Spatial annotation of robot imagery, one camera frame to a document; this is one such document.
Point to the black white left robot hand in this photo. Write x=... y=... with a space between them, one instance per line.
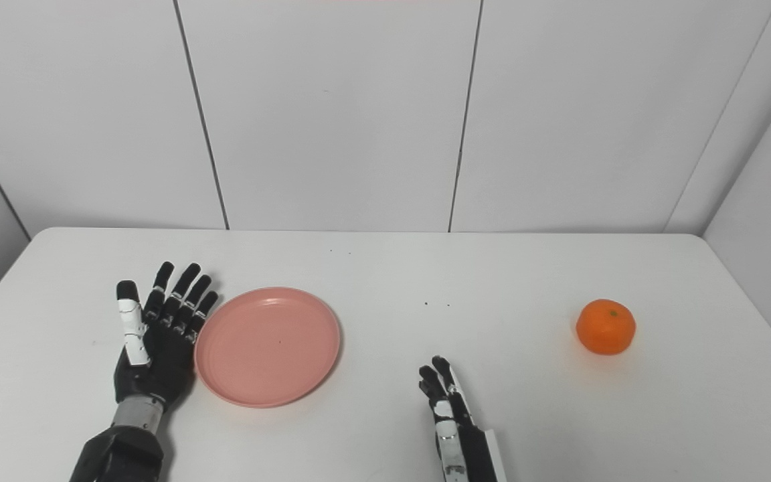
x=164 y=348

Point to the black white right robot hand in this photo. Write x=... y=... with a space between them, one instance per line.
x=456 y=428

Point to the pink round plate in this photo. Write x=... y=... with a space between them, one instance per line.
x=268 y=347

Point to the orange fruit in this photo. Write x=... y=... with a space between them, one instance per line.
x=605 y=328

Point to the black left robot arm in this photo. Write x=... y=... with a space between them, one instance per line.
x=121 y=448

